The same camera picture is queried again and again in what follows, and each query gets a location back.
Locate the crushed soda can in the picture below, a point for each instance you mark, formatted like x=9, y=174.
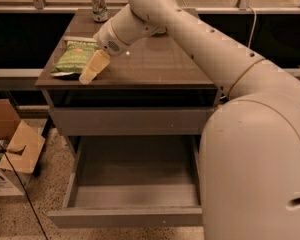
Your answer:
x=99, y=10

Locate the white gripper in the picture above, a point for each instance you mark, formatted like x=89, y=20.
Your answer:
x=107, y=40

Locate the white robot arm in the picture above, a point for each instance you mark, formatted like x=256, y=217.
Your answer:
x=249, y=156

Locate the brown cardboard box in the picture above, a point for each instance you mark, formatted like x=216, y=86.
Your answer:
x=20, y=148

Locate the closed grey top drawer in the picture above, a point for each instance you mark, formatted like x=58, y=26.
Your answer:
x=130, y=121

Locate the grey drawer cabinet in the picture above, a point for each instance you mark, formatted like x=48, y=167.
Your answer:
x=154, y=73

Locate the green jalapeno chip bag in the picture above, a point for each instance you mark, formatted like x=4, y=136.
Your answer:
x=77, y=54

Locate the open grey middle drawer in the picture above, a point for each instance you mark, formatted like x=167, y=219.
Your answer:
x=132, y=181

